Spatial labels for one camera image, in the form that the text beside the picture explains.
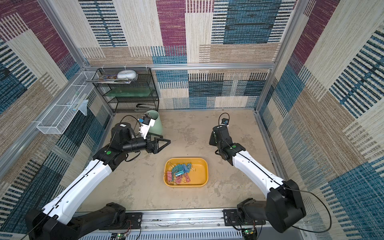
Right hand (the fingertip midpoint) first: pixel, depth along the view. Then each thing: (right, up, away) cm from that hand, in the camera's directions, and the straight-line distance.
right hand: (214, 133), depth 85 cm
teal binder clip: (-20, -21, +2) cm, 30 cm away
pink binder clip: (-25, -24, 0) cm, 35 cm away
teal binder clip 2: (-16, -20, +3) cm, 26 cm away
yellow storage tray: (-16, -23, +3) cm, 28 cm away
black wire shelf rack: (-59, +30, +22) cm, 69 cm away
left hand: (-25, -2, -15) cm, 29 cm away
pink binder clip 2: (-15, -26, +1) cm, 30 cm away
